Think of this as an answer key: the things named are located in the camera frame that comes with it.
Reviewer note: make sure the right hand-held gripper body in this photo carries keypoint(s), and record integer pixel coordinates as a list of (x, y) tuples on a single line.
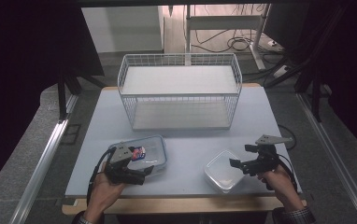
[(265, 161)]

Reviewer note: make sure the person's left hand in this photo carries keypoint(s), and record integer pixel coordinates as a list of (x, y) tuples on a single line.
[(103, 193)]

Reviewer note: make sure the clear square plastic container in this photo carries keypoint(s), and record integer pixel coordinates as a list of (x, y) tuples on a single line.
[(221, 174)]

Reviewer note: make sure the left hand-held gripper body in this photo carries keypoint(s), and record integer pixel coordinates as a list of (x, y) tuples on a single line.
[(120, 155)]

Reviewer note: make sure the person's right hand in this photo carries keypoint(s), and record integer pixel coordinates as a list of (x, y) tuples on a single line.
[(281, 186)]

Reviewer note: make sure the aluminium rail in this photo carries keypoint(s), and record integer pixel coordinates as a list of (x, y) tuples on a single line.
[(335, 155), (42, 161)]

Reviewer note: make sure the dark floor grate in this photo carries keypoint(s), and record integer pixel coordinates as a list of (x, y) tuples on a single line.
[(71, 133)]

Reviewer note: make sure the dark curtain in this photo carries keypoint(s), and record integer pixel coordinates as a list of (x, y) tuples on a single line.
[(351, 62), (21, 62)]

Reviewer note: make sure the white power strip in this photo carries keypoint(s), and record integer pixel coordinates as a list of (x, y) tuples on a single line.
[(281, 71)]

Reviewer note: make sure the black metal stand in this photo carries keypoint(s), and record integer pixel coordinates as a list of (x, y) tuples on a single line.
[(62, 99), (316, 99)]

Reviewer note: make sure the white metal desk frame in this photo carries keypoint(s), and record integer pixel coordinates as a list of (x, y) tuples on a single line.
[(226, 22)]

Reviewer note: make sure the clear rectangular container blue lid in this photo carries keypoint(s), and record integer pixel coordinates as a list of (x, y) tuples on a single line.
[(154, 152)]

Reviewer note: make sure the white panel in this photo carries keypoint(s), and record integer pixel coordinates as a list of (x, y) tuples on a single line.
[(120, 28)]

